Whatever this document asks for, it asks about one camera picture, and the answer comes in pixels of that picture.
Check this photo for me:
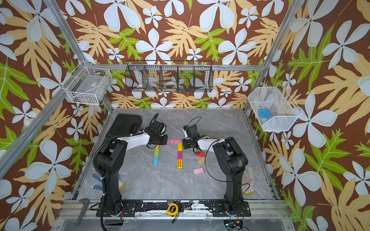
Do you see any green block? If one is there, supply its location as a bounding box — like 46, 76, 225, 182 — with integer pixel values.
154, 148, 160, 157

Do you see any yellow red striped block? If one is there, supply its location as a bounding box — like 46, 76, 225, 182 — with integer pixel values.
177, 159, 183, 169

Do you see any blue block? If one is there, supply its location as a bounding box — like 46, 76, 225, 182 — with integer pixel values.
153, 157, 159, 166

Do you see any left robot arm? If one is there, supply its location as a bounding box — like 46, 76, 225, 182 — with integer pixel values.
92, 120, 167, 217

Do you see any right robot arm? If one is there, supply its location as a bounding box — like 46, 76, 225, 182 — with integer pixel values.
182, 125, 251, 215

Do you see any tan wooden block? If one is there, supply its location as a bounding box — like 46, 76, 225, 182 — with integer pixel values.
197, 157, 206, 165

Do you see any black plastic case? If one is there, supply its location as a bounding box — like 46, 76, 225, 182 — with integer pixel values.
106, 114, 142, 138

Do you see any light pink block bottom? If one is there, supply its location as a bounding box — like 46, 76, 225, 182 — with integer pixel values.
193, 167, 204, 175

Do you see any blue knit glove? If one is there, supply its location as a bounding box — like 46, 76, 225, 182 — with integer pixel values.
92, 173, 126, 191

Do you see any white work glove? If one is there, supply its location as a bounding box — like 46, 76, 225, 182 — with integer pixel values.
242, 167, 255, 195

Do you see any blue object in basket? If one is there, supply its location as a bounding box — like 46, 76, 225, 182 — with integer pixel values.
258, 108, 271, 119

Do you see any yellow tape measure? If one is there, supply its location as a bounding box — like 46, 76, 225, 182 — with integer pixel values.
166, 203, 180, 217

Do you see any black wire basket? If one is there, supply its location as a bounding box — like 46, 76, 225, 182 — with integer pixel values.
123, 60, 214, 92

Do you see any white wire basket left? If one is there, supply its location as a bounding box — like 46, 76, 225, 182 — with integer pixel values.
63, 61, 112, 105

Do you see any white wire basket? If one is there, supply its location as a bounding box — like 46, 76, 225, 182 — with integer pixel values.
248, 84, 303, 133
63, 61, 112, 105

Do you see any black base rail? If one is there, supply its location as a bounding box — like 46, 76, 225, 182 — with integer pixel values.
96, 199, 251, 217

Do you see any white wire basket right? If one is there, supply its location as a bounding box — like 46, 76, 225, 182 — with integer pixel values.
248, 84, 303, 133

